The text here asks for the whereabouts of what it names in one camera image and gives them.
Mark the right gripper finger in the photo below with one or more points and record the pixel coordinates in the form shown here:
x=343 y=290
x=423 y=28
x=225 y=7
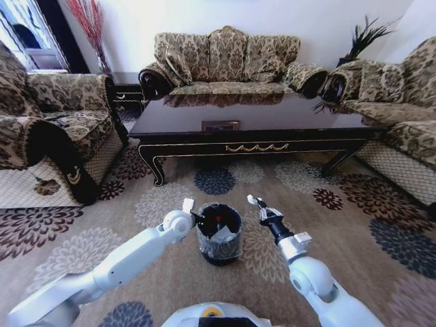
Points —
x=275 y=214
x=263 y=212

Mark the white paper scrap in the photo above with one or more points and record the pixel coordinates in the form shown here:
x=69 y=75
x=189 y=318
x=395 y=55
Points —
x=251 y=199

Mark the black trash bin with liner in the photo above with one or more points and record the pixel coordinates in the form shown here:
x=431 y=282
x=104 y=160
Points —
x=221 y=250

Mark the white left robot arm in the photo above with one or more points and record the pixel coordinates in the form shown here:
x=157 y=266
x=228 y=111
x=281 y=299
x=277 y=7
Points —
x=116 y=265

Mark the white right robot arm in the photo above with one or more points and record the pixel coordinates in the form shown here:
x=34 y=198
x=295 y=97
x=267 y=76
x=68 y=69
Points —
x=316 y=282

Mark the white paper trash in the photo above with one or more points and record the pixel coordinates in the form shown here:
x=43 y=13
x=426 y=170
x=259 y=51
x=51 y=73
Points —
x=223 y=233

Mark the floral patterned rug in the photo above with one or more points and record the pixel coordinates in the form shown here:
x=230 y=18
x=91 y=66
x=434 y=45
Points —
x=190 y=282

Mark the small framed tray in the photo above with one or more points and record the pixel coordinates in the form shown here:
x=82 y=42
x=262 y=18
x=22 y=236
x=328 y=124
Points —
x=220 y=125

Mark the dark glossy coffee table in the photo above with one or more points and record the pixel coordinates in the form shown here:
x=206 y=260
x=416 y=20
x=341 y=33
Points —
x=252 y=116

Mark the white robot front shell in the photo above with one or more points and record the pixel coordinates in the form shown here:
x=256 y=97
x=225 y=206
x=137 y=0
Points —
x=213 y=315

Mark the dark side table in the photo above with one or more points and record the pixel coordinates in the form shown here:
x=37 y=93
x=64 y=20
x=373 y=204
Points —
x=126 y=92

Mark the floral throw cushion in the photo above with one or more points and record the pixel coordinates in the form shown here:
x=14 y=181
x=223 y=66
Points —
x=379 y=83
x=178 y=66

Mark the brown crumpled scrap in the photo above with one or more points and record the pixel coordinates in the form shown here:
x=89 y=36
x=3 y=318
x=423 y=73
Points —
x=47 y=186

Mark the floral three-seat sofa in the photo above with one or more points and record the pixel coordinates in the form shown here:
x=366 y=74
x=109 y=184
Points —
x=225 y=58

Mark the floral sofa with quilted skirt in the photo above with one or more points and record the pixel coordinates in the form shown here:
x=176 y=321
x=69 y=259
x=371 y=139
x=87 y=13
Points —
x=402 y=112

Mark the dark remote control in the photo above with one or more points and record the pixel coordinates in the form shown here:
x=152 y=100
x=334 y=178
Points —
x=61 y=121

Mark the black plant pot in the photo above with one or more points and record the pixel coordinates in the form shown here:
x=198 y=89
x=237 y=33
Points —
x=344 y=62

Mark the floral armchair with dark trim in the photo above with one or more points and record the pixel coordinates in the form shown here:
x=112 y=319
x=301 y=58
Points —
x=54 y=102

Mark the green spiky plant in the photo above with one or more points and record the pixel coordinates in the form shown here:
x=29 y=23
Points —
x=369 y=34

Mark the red dried branch decoration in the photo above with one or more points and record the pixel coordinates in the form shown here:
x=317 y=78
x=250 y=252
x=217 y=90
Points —
x=89 y=25

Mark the bright window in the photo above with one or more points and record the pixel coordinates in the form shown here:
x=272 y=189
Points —
x=29 y=37

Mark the dark wooden door frame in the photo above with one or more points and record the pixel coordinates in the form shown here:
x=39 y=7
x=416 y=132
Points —
x=64 y=34

